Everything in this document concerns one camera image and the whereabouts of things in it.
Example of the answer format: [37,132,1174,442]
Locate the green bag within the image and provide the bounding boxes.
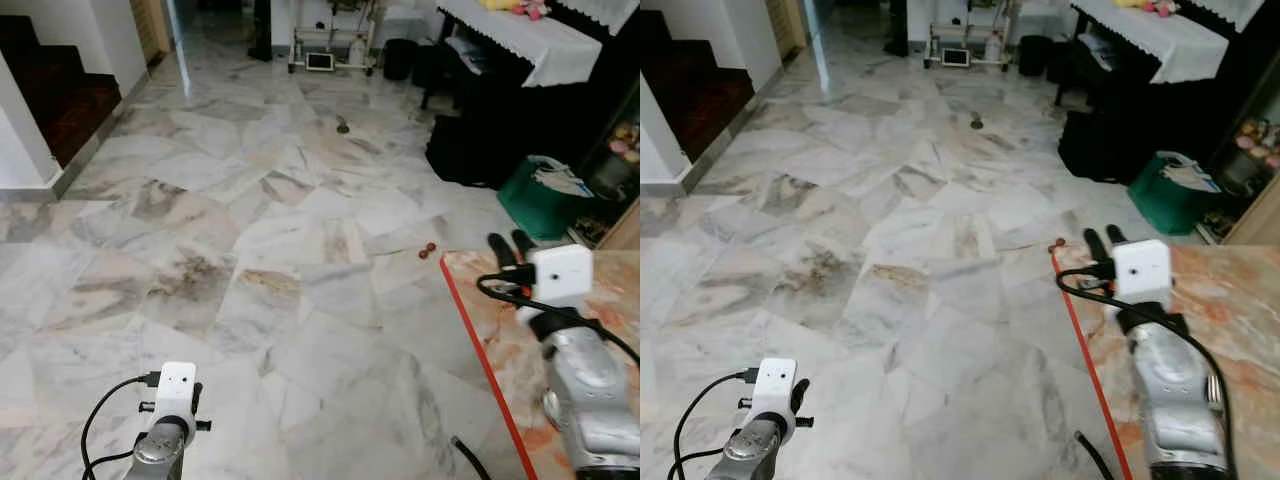
[497,155,593,242]
[1128,150,1223,237]

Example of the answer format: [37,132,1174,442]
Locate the white papers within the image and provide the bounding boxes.
[530,163,593,198]
[1160,158,1223,194]

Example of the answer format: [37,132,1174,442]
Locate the black bag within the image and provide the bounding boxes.
[1057,108,1161,185]
[425,113,531,191]

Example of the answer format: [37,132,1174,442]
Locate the light wooden cabinet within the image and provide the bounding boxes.
[1225,175,1280,247]
[598,198,641,251]

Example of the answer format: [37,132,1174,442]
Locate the glass display cabinet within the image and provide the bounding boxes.
[575,85,641,249]
[1205,80,1280,246]

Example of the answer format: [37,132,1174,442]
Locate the black upright piano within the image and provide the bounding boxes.
[1050,0,1280,186]
[420,0,641,191]

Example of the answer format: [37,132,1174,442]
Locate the black waste bin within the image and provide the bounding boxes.
[383,38,419,82]
[1018,35,1053,78]

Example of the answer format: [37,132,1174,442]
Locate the white lace cloth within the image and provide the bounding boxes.
[1070,0,1231,85]
[437,0,603,89]

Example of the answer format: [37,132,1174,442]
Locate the dark wooden staircase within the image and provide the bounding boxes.
[640,10,756,166]
[0,15,123,169]

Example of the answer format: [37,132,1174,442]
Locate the yellow pink plush toys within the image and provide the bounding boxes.
[478,0,553,22]
[1112,0,1181,18]

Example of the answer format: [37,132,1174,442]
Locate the white trolley cart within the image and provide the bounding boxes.
[925,0,1011,73]
[288,0,379,77]

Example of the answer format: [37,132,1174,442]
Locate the black floor stand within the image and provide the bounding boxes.
[883,0,909,58]
[248,0,274,62]

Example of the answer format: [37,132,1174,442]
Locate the wooden door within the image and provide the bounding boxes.
[130,0,173,67]
[765,0,809,61]

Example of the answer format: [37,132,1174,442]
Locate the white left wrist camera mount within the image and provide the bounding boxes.
[750,358,799,447]
[150,362,198,433]

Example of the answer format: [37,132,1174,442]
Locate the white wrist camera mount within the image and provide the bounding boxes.
[750,358,799,447]
[1113,240,1174,307]
[530,245,595,307]
[150,362,198,433]

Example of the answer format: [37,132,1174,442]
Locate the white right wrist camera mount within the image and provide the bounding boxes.
[530,245,595,307]
[1113,240,1174,307]

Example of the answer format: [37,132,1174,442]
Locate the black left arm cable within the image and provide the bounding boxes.
[80,372,161,480]
[670,368,753,480]

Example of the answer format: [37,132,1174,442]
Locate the black floor cable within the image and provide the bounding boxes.
[1074,430,1116,480]
[450,436,493,480]

